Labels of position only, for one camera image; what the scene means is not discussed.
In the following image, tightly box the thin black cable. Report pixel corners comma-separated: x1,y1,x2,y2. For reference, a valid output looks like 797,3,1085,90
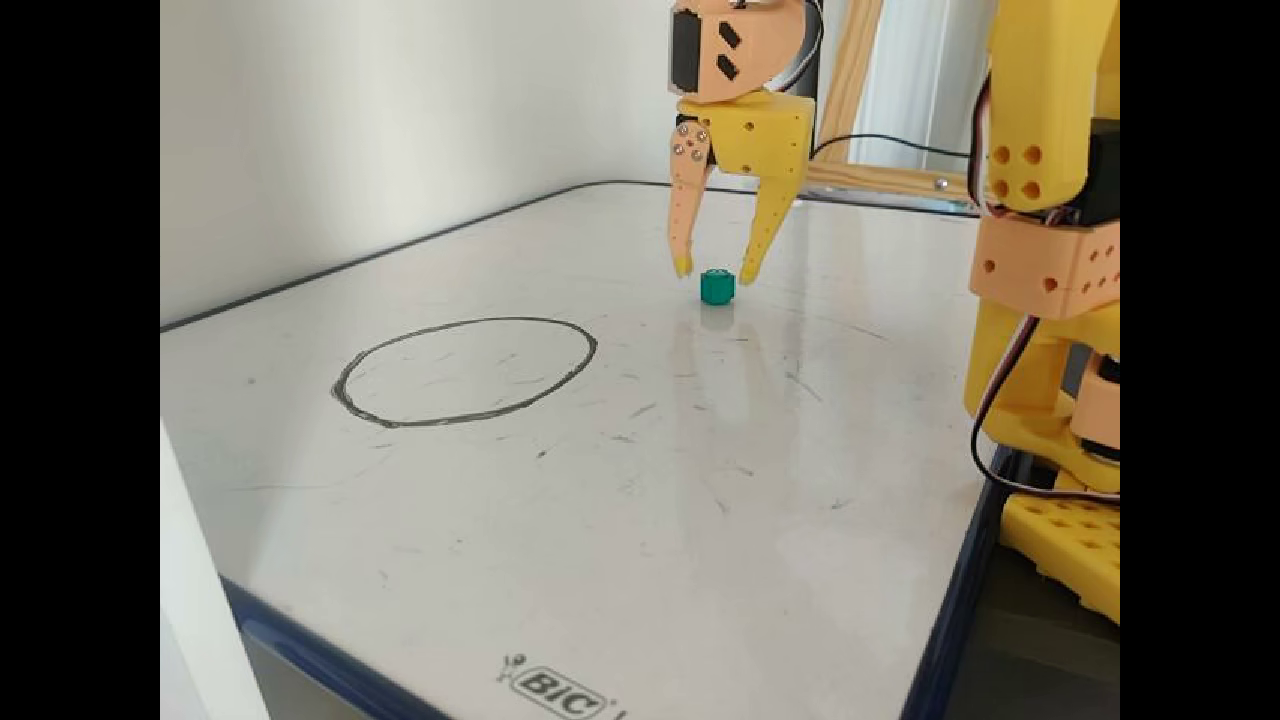
808,132,977,163

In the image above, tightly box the black white red servo cable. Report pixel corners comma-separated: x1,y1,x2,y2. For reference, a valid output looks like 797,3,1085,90
969,314,1121,505

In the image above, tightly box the light wooden frame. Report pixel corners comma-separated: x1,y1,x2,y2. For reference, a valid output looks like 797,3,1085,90
800,0,986,207

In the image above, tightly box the yellow perforated robot base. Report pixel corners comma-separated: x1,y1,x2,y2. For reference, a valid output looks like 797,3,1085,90
998,472,1121,627

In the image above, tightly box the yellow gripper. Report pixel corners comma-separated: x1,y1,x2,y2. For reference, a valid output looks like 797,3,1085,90
667,91,817,287

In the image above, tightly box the white BIC whiteboard blue frame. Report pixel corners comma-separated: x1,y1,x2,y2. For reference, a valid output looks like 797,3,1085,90
160,180,1011,720

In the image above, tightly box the white panel edge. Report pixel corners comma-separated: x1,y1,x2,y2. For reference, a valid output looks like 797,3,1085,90
160,418,272,720

